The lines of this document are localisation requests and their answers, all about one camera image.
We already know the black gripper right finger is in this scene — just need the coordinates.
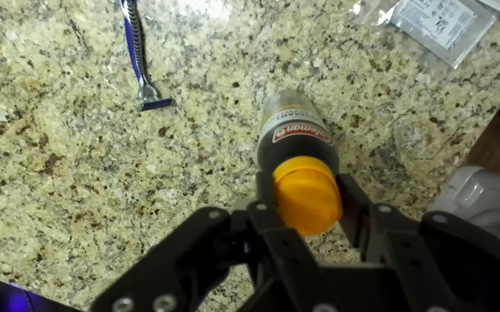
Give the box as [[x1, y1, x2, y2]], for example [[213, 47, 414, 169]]
[[335, 172, 500, 312]]

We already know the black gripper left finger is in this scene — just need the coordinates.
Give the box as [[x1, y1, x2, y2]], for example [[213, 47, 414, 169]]
[[90, 172, 321, 312]]

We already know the spray bottle with yellow lid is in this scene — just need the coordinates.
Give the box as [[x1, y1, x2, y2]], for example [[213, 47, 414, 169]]
[[255, 85, 343, 240]]

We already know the white toilet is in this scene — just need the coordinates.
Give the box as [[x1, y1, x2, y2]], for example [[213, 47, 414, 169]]
[[428, 163, 500, 253]]

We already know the clear plastic packet with label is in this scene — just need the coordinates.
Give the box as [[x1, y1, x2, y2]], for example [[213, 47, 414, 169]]
[[355, 0, 500, 70]]

